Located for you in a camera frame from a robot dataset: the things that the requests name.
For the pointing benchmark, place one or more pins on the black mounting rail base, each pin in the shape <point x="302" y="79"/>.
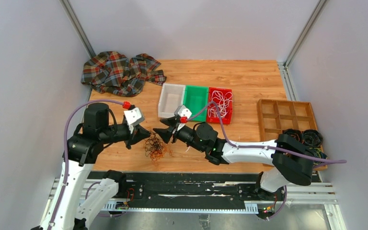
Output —
<point x="207" y="193"/>

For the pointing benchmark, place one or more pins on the green plastic bin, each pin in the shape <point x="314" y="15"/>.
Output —
<point x="195" y="98"/>

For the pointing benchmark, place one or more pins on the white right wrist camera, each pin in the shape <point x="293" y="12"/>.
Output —
<point x="182" y="113"/>

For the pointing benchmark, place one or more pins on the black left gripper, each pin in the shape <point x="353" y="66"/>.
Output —
<point x="139" y="133"/>

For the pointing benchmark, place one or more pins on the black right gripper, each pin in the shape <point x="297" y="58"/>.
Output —
<point x="166" y="133"/>

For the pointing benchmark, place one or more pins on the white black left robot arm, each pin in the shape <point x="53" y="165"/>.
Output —
<point x="86" y="134"/>

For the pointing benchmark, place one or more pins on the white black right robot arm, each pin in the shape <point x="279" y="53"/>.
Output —
<point x="290" y="160"/>

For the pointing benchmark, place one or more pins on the plaid flannel shirt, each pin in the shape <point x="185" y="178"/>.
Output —
<point x="112" y="72"/>

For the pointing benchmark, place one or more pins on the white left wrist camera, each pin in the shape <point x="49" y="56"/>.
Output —
<point x="133" y="118"/>

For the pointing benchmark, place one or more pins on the wooden compartment tray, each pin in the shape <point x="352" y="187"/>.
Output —
<point x="277" y="116"/>

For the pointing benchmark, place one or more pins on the white plastic bin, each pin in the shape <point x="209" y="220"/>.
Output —
<point x="171" y="97"/>

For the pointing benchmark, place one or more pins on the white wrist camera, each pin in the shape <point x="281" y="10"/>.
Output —
<point x="133" y="118"/>
<point x="182" y="113"/>

